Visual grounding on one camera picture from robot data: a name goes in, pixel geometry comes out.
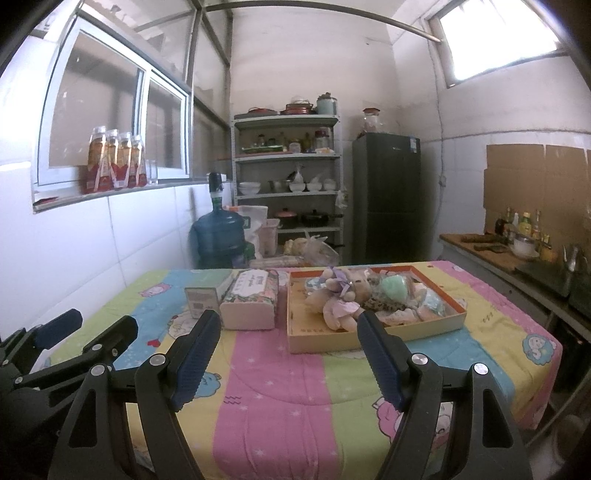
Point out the white metal shelf rack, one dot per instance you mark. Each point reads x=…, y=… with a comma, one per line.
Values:
x=286, y=157

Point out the small high window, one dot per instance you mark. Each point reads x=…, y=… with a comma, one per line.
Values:
x=494, y=37

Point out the blue water jug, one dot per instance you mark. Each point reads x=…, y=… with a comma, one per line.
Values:
x=217, y=235

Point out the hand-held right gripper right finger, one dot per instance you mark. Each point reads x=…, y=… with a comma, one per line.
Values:
x=383, y=360

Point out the clear drinking glass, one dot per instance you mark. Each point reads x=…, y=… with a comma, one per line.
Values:
x=152, y=173

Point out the light blue tissue pack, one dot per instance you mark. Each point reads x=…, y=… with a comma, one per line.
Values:
x=434, y=304

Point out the floral tissue box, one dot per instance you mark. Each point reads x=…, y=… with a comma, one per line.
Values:
x=249, y=300

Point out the white sack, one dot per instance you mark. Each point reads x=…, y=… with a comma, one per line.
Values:
x=254, y=226

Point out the dark grey refrigerator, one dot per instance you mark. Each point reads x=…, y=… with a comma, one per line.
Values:
x=388, y=198

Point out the group of condiment bottles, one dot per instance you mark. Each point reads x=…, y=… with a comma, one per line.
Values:
x=524, y=224

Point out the metal kettle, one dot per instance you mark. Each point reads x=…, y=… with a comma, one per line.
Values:
x=573, y=261

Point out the pink cooking pot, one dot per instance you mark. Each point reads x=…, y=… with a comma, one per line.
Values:
x=286, y=219

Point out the white floral scrunchie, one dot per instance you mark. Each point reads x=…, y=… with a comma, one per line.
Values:
x=399, y=316

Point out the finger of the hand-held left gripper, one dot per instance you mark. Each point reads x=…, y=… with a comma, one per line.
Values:
x=60, y=325
x=120, y=332

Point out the red label drink bottle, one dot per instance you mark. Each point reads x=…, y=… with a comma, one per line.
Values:
x=124, y=161
x=95, y=161
x=112, y=161
x=138, y=161

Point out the kitchen counter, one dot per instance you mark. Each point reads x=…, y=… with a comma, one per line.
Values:
x=466, y=244

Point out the plastic bag of food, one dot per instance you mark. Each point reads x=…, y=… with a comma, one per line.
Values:
x=316, y=251

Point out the copper basins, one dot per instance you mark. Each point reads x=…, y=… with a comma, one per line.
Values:
x=298, y=108

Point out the glass jar with lid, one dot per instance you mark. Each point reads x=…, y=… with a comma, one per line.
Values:
x=371, y=122

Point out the white bowl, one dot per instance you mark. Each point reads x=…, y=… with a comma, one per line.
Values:
x=526, y=248

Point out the pink plush toy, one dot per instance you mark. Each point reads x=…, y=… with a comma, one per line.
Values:
x=337, y=309

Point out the mint green round puff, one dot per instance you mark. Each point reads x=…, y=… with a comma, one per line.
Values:
x=391, y=287

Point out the orange-rimmed cardboard tray box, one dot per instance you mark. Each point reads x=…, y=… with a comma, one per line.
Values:
x=314, y=334

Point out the black wok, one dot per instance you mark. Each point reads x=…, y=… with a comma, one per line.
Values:
x=316, y=218

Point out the mint enamel pot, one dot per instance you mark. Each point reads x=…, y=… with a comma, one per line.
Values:
x=327, y=105

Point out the teddy bear with purple bow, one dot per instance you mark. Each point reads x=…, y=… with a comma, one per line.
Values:
x=346, y=281

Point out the cardboard sheet on wall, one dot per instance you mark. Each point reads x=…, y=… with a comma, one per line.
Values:
x=535, y=180

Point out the pink plastic bin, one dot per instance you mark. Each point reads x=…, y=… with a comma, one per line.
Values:
x=270, y=237

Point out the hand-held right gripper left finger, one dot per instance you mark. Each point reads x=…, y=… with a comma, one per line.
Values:
x=196, y=355

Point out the sliding window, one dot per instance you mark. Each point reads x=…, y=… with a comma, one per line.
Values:
x=111, y=110

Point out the leopard print scrunchie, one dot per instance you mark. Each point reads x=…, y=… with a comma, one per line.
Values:
x=377, y=305

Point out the green box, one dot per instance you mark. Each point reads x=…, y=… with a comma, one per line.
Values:
x=212, y=279

